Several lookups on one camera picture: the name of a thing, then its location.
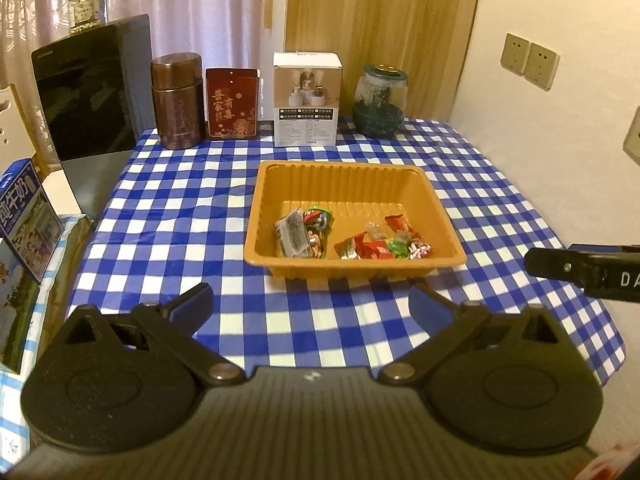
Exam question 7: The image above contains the yellow green candy packet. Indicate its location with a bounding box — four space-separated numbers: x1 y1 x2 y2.
387 231 412 259

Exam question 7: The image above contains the white wooden chair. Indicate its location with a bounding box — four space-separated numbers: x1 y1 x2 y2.
0 84 36 174

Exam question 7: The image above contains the small red candy packet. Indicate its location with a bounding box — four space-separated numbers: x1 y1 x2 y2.
384 214 413 234

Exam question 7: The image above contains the green glass jar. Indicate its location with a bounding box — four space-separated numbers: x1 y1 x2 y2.
352 64 408 139

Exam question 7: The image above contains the grey seaweed snack packet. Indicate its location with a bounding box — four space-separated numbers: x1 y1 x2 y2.
274 209 310 258

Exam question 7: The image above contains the pink curtain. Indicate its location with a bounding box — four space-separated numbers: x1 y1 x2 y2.
1 0 268 167

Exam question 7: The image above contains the orange plastic tray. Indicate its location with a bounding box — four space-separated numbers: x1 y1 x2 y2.
244 160 466 280

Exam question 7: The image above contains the red gift box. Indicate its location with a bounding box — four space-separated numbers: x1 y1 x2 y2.
205 67 259 140

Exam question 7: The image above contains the small labelled jar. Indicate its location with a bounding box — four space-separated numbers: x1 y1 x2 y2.
67 0 101 35

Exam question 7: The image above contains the black green snack bar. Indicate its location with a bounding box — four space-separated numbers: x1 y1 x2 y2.
303 206 334 259

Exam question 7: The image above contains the white product box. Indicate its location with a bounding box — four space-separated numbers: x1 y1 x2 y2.
273 52 343 148

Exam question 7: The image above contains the single wall socket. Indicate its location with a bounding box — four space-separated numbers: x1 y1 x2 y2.
623 107 640 165

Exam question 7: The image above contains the blue milk carton box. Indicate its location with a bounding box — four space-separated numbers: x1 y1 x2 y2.
0 158 63 283

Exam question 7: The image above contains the brown cylindrical tin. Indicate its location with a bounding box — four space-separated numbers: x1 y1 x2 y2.
151 52 206 150

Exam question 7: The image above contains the blue white checkered tablecloth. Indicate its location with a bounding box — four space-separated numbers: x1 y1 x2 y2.
70 119 626 382

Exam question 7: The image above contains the red white candy packet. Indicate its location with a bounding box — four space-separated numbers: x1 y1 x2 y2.
408 238 432 259

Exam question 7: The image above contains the beige caramel candy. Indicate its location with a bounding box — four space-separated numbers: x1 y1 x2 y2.
364 221 387 240

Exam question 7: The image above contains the large red snack packet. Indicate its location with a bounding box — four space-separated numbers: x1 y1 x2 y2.
334 232 394 260

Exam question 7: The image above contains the double wall socket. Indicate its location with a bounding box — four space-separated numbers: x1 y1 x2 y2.
500 34 561 91

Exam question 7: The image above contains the wooden door panel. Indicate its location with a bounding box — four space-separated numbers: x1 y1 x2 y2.
285 0 477 122

